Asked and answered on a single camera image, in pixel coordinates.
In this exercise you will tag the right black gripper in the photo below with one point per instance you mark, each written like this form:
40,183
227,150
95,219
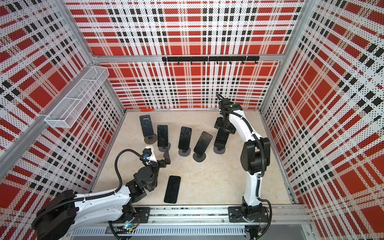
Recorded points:
219,124

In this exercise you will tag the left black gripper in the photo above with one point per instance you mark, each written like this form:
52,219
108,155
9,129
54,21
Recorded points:
162,163

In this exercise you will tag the black phone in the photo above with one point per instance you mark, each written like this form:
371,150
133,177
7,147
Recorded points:
203,143
163,137
221,139
172,190
185,138
146,125

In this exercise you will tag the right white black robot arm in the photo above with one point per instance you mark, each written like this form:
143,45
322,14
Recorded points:
255,156

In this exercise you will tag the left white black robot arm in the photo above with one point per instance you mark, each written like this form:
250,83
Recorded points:
69,211

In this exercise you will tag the grey phone stand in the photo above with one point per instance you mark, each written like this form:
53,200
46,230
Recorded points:
149,140
184,153
164,149
199,158

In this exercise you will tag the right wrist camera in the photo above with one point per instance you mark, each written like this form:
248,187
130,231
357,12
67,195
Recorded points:
226,105

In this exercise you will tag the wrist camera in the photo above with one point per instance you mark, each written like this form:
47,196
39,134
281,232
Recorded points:
226,105
148,154

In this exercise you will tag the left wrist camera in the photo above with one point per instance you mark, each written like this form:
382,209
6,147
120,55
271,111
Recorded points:
148,154

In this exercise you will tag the black hook rail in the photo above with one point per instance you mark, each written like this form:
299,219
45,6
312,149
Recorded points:
212,59

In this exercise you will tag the white wire mesh basket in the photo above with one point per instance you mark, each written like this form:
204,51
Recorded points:
68,110

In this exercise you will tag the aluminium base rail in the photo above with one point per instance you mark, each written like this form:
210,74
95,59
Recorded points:
284,222

